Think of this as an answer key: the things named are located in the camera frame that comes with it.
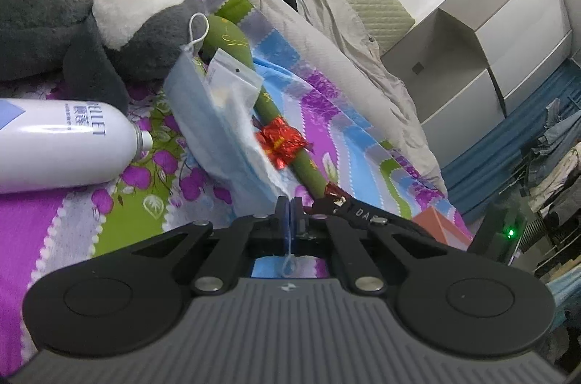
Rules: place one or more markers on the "blue curtain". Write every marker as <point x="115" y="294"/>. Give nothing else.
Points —
<point x="490" y="157"/>

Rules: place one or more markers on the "clear zip bag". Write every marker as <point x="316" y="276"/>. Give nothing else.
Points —
<point x="231" y="75"/>

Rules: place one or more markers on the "blue face mask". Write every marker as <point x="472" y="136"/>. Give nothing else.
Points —
<point x="213" y="130"/>

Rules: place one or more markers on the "grey white penguin plush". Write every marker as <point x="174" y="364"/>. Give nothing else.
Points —
<point x="54" y="34"/>

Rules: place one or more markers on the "dark wall switch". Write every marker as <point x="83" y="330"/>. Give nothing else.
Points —
<point x="417" y="68"/>

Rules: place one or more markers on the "hanging clothes on rack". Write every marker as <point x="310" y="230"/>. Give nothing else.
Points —
<point x="558" y="166"/>

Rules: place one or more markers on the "white spray bottle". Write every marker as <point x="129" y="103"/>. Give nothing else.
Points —
<point x="68" y="143"/>

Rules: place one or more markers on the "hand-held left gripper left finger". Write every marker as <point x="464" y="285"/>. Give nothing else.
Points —
<point x="282" y="225"/>

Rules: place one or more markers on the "orange cardboard box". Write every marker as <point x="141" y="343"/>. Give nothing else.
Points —
<point x="442" y="227"/>

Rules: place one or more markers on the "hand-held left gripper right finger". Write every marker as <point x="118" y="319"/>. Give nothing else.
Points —
<point x="296" y="220"/>

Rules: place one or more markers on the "grey white wardrobe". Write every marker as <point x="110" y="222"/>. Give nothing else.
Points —
<point x="499" y="39"/>

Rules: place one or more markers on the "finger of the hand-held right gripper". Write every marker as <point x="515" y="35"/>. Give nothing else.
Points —
<point x="329" y="207"/>

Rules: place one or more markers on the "striped floral bed sheet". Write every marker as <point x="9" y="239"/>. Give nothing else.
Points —
<point x="90" y="229"/>

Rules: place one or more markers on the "grey duvet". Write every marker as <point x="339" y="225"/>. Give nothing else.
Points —
<point x="345" y="48"/>

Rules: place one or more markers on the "red foil wrapper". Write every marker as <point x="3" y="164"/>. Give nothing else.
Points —
<point x="281" y="141"/>

